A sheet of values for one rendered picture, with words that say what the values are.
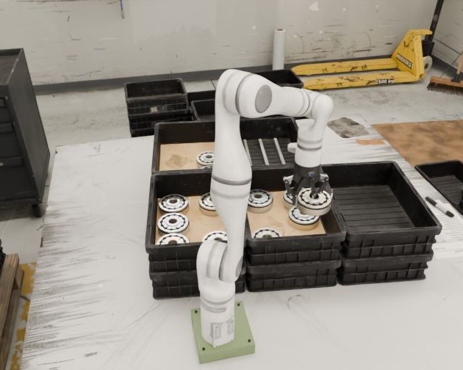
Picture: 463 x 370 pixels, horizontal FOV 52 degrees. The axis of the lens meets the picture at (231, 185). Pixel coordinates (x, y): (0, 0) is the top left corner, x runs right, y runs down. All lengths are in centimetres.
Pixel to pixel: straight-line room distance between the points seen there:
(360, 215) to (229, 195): 75
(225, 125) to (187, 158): 95
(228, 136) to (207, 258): 30
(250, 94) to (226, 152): 15
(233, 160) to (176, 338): 63
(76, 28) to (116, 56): 42
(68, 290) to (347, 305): 90
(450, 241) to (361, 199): 36
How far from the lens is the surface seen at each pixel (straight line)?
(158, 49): 481
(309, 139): 130
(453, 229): 197
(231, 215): 108
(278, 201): 172
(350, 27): 530
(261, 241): 140
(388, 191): 186
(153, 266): 146
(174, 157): 199
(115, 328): 151
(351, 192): 182
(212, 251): 115
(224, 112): 103
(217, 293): 123
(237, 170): 104
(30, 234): 310
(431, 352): 153
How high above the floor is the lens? 185
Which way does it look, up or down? 34 degrees down
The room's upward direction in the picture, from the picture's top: straight up
